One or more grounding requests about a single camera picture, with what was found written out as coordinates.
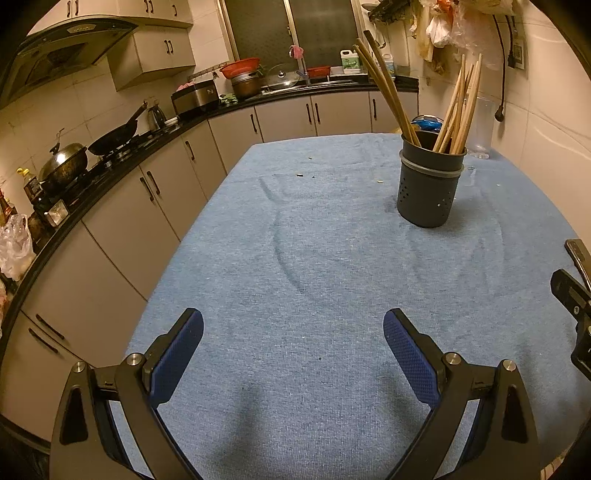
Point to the steel sink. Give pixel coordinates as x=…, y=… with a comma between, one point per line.
x=332, y=81

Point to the wall power strip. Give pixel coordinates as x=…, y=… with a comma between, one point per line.
x=517, y=46

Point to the beige lower kitchen cabinets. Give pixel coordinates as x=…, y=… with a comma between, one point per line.
x=115, y=221

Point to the dark grey perforated chopstick holder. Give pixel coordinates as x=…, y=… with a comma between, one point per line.
x=429, y=198

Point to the dark sauce bottle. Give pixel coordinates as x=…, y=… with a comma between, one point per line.
x=8, y=205

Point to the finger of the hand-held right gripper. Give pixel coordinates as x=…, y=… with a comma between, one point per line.
x=572, y=295

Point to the range hood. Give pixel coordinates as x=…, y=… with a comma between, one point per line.
x=60, y=50

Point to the white jug green label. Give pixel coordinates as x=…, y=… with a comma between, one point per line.
x=349, y=62

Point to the black frying pan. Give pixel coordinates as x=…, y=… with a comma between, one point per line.
x=113, y=141

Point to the gas stove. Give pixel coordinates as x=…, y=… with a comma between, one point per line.
x=152, y=134

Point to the pink folded rag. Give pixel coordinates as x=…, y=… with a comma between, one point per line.
x=186, y=86

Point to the metal tin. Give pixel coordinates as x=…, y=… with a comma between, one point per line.
x=57, y=213

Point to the glass pot lid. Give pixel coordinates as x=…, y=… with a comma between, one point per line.
x=282, y=78

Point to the blue plastic bag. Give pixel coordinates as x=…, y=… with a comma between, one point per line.
x=427, y=123

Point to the metal wall rail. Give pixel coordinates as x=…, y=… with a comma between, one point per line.
x=207, y=70

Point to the cooking oil bottle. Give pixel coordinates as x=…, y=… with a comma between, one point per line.
x=30, y=187

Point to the bunch of wooden chopsticks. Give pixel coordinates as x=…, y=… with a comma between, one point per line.
x=391, y=94

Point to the clear glass mug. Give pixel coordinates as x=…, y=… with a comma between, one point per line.
x=482, y=134

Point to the clear crumpled plastic bag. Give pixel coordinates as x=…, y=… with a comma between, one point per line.
x=16, y=249

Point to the white hanging plastic bag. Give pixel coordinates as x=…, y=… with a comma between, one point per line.
x=441, y=27

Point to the beige upper kitchen cabinets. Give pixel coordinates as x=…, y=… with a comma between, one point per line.
x=138, y=9

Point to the steel rice cooker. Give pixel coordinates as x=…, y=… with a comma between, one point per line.
x=196, y=99

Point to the dark wok with lid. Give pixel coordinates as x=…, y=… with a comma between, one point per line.
x=64, y=166

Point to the blue tablecloth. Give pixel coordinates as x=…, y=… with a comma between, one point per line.
x=323, y=258

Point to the metal sink faucet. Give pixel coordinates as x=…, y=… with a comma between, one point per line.
x=302, y=76

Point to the beige kitchen cabinets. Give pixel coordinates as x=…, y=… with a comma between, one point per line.
x=115, y=221
x=138, y=9

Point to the brown hanging bag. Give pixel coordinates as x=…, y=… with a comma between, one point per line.
x=425, y=50

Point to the red bowl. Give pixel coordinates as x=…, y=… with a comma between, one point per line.
x=318, y=72

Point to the red plastic basin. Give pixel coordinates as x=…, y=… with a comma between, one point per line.
x=240, y=68

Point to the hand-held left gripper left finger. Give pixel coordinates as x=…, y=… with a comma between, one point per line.
x=178, y=355

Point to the clear bag of flatbread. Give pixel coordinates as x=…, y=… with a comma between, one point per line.
x=489, y=7

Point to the steel kettle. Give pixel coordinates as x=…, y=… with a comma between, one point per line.
x=157, y=119

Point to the pink hanging cloth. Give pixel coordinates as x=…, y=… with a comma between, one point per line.
x=297, y=50

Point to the white jug blue label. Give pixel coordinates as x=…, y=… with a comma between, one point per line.
x=391, y=68

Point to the black kitchen countertop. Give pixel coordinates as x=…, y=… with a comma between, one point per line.
x=286, y=96

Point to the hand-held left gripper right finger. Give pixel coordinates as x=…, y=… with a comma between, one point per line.
x=408, y=357

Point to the dark kitchen window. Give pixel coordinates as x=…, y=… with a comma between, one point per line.
x=258, y=27

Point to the small beige wall cabinet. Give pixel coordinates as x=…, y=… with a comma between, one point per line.
x=157, y=55

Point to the black wall rack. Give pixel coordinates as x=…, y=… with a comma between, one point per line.
x=388, y=9

